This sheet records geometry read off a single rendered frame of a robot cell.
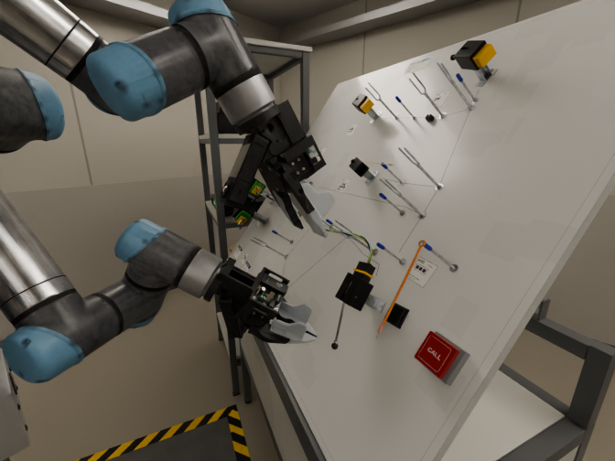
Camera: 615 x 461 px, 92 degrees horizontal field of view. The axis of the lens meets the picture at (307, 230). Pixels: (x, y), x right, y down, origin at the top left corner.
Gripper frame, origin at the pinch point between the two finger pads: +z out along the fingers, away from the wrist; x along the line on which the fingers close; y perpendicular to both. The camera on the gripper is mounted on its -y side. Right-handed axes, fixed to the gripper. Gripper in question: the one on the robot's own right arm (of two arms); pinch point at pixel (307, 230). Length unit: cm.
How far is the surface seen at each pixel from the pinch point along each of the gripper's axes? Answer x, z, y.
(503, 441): -16, 61, 9
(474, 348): -20.9, 22.5, 6.1
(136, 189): 253, -14, -30
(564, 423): -21, 69, 23
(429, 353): -17.2, 21.1, 1.1
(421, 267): -6.1, 18.7, 14.3
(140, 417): 119, 81, -95
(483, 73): 2, -3, 58
